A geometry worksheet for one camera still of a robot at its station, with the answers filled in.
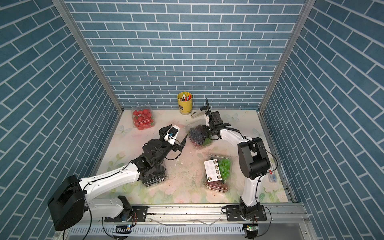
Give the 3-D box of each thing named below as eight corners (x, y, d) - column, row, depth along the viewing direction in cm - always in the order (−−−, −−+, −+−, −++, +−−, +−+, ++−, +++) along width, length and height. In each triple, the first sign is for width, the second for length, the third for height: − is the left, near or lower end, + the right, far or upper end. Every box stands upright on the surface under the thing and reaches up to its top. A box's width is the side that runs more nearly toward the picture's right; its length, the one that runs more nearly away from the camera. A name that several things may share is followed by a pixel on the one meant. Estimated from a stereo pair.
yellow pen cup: (178, 115, 120) (176, 101, 108) (180, 106, 127) (178, 91, 115) (191, 116, 120) (191, 101, 108) (192, 106, 127) (191, 91, 115)
